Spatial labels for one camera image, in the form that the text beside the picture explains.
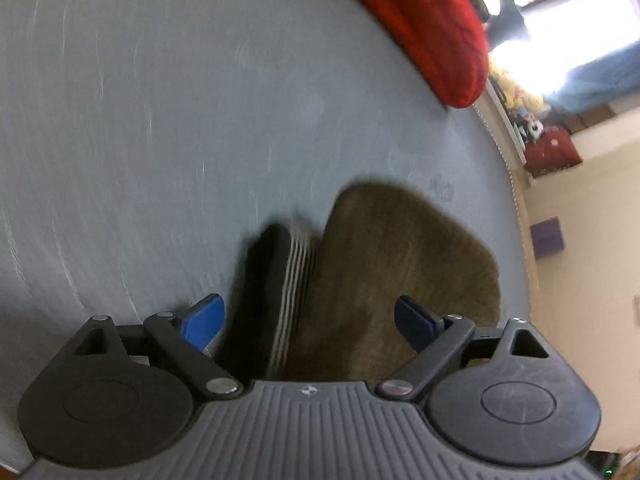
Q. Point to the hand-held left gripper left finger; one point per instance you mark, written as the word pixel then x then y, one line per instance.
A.
pixel 204 321

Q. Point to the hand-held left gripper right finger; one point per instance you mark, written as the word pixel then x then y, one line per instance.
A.
pixel 414 321

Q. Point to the purple box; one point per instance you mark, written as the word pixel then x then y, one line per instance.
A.
pixel 548 237

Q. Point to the red bag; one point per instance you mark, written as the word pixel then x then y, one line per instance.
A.
pixel 552 152

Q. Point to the pile of plush toys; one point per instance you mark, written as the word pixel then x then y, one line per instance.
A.
pixel 517 92

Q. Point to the red blanket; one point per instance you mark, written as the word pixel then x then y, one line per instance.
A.
pixel 430 25

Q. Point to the blue cloth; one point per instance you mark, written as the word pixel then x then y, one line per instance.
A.
pixel 600 82

